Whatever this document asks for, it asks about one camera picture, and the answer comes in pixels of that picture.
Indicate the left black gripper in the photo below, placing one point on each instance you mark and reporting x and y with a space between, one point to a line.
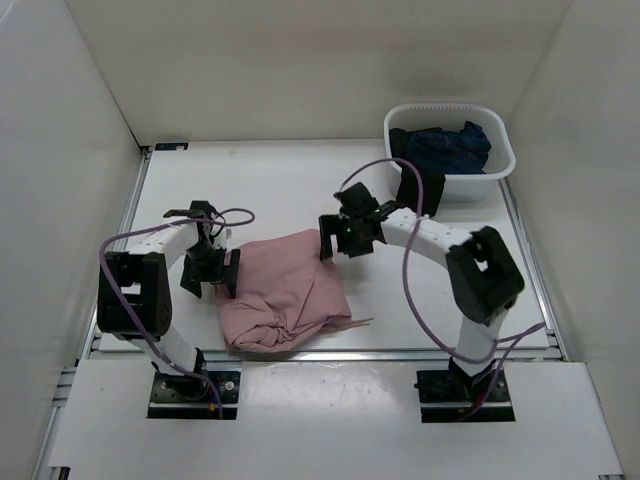
192 276

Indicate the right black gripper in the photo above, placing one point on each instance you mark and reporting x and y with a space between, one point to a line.
332 224

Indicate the pink trousers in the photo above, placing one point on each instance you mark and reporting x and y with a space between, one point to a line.
285 296

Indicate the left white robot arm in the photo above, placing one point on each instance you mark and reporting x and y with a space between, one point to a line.
134 301

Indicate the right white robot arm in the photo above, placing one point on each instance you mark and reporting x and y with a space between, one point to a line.
484 278

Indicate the blue label sticker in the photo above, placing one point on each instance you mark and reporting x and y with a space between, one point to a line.
171 146

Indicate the white plastic basket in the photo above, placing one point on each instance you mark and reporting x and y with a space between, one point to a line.
451 116

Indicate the dark blue garment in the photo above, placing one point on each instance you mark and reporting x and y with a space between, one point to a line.
439 151

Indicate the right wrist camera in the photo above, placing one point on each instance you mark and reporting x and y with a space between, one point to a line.
356 201

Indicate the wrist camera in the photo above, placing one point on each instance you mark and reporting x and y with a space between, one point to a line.
356 201
217 234

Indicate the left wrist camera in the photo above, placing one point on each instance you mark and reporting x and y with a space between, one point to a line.
217 234

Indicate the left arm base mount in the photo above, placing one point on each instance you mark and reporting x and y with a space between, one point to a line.
176 397

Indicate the aluminium front rail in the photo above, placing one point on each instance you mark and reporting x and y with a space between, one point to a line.
549 354

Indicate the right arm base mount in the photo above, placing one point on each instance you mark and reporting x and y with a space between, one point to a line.
443 400

